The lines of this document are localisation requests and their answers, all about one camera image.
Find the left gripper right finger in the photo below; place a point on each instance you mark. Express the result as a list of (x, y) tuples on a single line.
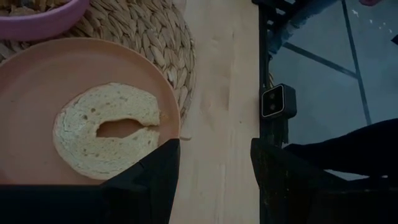
[(280, 186)]

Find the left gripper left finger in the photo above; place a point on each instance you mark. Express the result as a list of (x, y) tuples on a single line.
[(149, 180)]

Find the bagel half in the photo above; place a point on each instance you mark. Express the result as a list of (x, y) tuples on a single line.
[(93, 102)]

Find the terracotta plate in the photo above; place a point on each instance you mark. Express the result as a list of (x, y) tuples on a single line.
[(31, 93)]

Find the round woven placemat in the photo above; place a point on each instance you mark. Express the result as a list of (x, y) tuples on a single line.
[(140, 31)]

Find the person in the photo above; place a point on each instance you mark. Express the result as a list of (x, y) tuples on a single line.
[(298, 18)]

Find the pink bowl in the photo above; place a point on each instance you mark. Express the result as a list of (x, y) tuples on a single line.
[(37, 26)]

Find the person's hand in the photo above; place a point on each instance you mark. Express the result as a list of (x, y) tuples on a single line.
[(370, 2)]

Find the brown cereal flakes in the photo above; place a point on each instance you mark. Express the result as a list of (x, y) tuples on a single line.
[(18, 9)]

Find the black camera box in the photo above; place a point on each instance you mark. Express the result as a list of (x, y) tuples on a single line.
[(276, 101)]

